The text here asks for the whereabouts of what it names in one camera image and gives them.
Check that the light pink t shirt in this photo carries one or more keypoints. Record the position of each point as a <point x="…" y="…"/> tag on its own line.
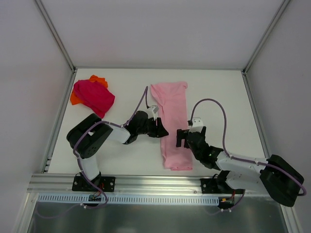
<point x="172" y="103"/>

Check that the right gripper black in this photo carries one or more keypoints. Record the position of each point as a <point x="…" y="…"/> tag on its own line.
<point x="187" y="140"/>

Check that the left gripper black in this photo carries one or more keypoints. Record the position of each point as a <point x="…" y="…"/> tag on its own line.
<point x="156" y="126"/>

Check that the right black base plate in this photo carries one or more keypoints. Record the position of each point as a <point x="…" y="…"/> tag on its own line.
<point x="216" y="186"/>

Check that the magenta folded t shirt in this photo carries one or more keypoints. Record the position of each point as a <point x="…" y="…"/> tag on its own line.
<point x="95" y="96"/>

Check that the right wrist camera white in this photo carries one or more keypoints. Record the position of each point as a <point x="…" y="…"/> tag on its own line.
<point x="195" y="125"/>

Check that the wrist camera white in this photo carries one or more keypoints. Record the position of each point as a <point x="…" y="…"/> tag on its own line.
<point x="195" y="125"/>
<point x="153" y="109"/>

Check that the right aluminium frame post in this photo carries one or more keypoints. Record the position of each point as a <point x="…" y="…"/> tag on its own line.
<point x="273" y="23"/>

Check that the white slotted cable duct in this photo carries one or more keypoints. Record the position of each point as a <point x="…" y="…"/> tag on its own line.
<point x="129" y="199"/>

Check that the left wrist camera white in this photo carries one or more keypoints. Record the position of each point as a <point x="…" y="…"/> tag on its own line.
<point x="153" y="109"/>

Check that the left aluminium frame post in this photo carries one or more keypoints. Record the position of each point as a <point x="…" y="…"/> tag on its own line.
<point x="54" y="33"/>

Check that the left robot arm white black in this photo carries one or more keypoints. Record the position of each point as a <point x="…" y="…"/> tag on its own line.
<point x="89" y="135"/>

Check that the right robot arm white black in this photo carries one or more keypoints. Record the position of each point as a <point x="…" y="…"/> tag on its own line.
<point x="273" y="176"/>

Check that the orange folded t shirt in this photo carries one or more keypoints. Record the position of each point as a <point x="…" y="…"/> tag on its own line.
<point x="74" y="99"/>

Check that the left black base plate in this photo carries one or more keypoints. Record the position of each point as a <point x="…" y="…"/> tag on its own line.
<point x="105" y="183"/>

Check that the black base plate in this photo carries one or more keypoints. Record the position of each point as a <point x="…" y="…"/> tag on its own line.
<point x="216" y="186"/>
<point x="105" y="183"/>

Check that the aluminium frame post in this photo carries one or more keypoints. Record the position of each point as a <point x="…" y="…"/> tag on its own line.
<point x="273" y="23"/>
<point x="54" y="33"/>

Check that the aluminium mounting rail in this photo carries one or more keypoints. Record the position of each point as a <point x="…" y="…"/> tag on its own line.
<point x="124" y="184"/>

